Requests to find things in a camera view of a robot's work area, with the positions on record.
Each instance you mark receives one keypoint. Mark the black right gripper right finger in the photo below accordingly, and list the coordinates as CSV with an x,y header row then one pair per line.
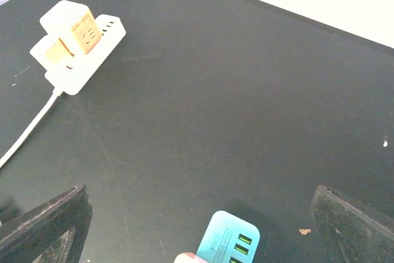
x,y
349,230

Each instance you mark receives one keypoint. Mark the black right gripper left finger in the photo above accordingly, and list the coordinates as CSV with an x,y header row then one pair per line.
x,y
54,231

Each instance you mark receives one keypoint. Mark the white power strip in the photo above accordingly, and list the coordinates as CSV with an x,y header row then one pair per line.
x,y
80,69

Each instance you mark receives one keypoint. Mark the large orange cube adapter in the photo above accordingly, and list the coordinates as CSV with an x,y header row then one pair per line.
x,y
74,24

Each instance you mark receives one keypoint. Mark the small pink cube adapter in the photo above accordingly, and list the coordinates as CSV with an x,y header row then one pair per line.
x,y
51,53

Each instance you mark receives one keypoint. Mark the teal power strip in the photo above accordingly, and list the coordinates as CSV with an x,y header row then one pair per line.
x,y
228,239

